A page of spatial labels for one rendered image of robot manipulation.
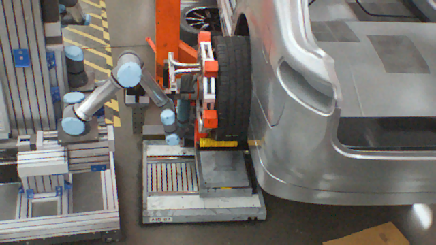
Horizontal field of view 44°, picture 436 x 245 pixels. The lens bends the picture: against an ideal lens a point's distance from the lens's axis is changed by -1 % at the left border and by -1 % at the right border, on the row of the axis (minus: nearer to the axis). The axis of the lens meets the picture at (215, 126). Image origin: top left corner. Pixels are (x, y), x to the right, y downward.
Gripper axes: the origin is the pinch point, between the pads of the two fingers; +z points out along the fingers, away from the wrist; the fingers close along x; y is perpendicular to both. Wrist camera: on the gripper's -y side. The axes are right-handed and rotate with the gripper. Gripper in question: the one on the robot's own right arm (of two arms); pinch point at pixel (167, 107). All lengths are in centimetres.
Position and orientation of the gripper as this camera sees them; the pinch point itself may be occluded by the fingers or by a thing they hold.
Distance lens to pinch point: 326.1
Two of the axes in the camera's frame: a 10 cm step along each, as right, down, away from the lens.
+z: -1.5, -6.1, 7.8
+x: -9.9, 0.4, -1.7
